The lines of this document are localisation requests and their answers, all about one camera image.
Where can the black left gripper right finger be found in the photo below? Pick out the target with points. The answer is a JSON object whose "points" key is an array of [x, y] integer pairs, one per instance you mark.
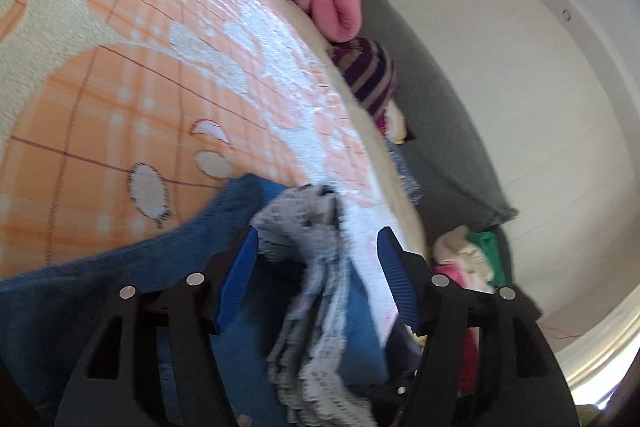
{"points": [[485, 361]]}

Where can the grey padded headboard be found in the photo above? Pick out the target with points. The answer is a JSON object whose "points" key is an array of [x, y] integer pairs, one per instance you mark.
{"points": [[447, 156]]}

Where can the orange cream patterned bed blanket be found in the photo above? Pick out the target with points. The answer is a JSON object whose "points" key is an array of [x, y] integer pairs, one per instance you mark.
{"points": [[122, 119]]}

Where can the purple striped pillow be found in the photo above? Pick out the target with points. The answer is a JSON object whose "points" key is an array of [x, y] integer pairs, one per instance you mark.
{"points": [[370, 73]]}

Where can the pile of colourful clothes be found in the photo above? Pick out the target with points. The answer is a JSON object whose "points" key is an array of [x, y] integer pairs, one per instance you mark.
{"points": [[473, 260]]}

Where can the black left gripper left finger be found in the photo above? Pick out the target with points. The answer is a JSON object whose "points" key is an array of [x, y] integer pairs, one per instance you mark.
{"points": [[150, 361]]}

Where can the blue denim pants lace trim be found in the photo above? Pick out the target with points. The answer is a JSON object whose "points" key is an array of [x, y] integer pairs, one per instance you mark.
{"points": [[297, 352]]}

